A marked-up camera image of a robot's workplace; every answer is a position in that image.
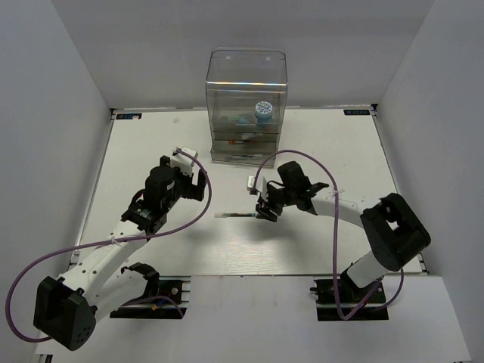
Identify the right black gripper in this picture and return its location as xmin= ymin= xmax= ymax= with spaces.
xmin=256 ymin=184 xmax=297 ymax=222

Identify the green refill pen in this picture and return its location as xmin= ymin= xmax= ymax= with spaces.
xmin=214 ymin=213 xmax=257 ymax=219

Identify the red refill pen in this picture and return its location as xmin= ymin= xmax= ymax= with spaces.
xmin=227 ymin=140 xmax=259 ymax=145

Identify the blue cleaning gel jar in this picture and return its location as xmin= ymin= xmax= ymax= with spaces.
xmin=254 ymin=101 xmax=274 ymax=124

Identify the clear plastic drawer organizer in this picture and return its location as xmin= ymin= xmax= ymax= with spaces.
xmin=205 ymin=48 xmax=288 ymax=168

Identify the dark blue pen refill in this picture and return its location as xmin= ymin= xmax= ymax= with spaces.
xmin=231 ymin=154 xmax=264 ymax=160

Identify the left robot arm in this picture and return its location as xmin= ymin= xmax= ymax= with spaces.
xmin=33 ymin=147 xmax=206 ymax=351

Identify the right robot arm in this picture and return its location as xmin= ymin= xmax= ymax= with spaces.
xmin=247 ymin=161 xmax=431 ymax=302

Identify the left blue table label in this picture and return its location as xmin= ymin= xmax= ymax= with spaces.
xmin=116 ymin=113 xmax=142 ymax=120

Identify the blue table label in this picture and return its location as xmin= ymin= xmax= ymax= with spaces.
xmin=343 ymin=109 xmax=371 ymax=116
xmin=116 ymin=113 xmax=142 ymax=120

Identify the right blue table label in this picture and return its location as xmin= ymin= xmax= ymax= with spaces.
xmin=343 ymin=109 xmax=371 ymax=116

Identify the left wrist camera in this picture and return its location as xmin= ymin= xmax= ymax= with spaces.
xmin=169 ymin=147 xmax=198 ymax=176

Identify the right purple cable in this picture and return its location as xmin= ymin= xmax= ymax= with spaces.
xmin=253 ymin=150 xmax=405 ymax=321

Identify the purple cable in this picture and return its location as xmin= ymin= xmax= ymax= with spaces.
xmin=6 ymin=149 xmax=213 ymax=343
xmin=253 ymin=150 xmax=405 ymax=321

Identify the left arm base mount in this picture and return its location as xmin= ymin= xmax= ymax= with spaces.
xmin=109 ymin=276 xmax=191 ymax=320

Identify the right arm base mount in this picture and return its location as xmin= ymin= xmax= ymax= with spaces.
xmin=309 ymin=279 xmax=389 ymax=322

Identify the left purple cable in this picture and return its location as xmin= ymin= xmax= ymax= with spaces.
xmin=6 ymin=149 xmax=213 ymax=343

